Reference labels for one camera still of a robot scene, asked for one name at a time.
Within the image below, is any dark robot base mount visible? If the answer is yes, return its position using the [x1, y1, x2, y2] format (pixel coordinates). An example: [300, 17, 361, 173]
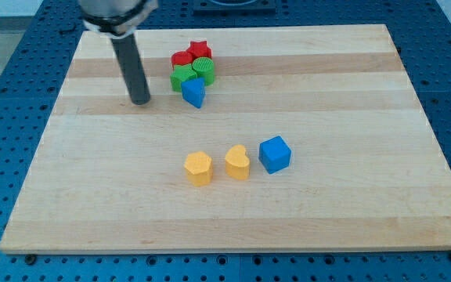
[193, 0, 276, 16]

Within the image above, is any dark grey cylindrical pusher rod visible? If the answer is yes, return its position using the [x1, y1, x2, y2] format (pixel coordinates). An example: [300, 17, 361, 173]
[111, 34, 151, 105]

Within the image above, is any blue triangle block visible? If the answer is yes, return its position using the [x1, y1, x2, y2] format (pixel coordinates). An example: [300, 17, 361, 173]
[181, 78, 206, 109]

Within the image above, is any yellow heart block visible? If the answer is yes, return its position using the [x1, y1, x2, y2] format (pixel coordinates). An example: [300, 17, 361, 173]
[225, 144, 251, 180]

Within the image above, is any green cylinder block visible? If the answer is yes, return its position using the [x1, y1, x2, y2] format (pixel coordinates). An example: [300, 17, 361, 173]
[192, 56, 215, 86]

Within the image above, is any red cylinder block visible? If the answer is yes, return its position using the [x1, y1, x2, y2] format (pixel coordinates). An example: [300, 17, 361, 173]
[171, 51, 193, 67]

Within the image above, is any yellow hexagon block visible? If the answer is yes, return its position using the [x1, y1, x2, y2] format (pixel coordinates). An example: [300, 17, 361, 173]
[184, 151, 213, 186]

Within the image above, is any wooden board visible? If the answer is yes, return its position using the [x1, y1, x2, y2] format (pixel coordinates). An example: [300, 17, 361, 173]
[0, 24, 451, 255]

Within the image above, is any blue cube block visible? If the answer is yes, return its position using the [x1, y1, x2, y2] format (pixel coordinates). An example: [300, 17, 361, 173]
[258, 136, 291, 174]

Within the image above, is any red star block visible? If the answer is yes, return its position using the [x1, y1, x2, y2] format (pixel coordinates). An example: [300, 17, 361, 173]
[186, 41, 212, 59]

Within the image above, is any green cube block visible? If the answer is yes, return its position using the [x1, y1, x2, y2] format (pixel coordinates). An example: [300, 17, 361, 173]
[170, 64, 197, 92]

